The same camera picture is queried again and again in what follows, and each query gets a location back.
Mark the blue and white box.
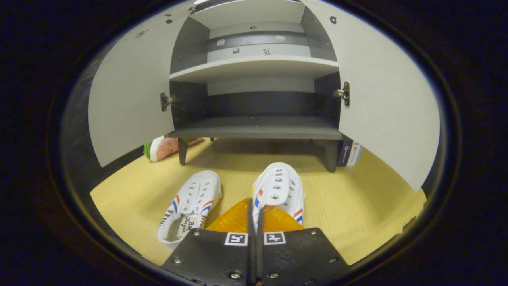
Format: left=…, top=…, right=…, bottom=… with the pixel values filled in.
left=337, top=139, right=362, bottom=166

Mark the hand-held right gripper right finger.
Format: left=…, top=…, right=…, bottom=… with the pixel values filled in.
left=256, top=201, right=352, bottom=286

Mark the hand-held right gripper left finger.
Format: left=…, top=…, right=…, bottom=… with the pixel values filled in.
left=161, top=198, right=255, bottom=286

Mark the white cabinet door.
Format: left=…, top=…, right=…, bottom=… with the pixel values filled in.
left=304, top=0, right=440, bottom=193
left=87, top=2, right=195, bottom=167

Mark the white canvas shoe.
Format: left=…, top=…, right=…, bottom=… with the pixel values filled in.
left=252, top=162, right=305, bottom=227
left=157, top=170, right=222, bottom=250

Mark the white shoe cabinet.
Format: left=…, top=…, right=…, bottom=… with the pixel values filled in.
left=169, top=0, right=344, bottom=172

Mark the watermelon slice cushion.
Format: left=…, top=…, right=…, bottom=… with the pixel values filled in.
left=144, top=136, right=203, bottom=162

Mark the metal door hinge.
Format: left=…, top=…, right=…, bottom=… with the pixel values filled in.
left=333, top=81, right=350, bottom=106
left=160, top=92, right=175, bottom=112

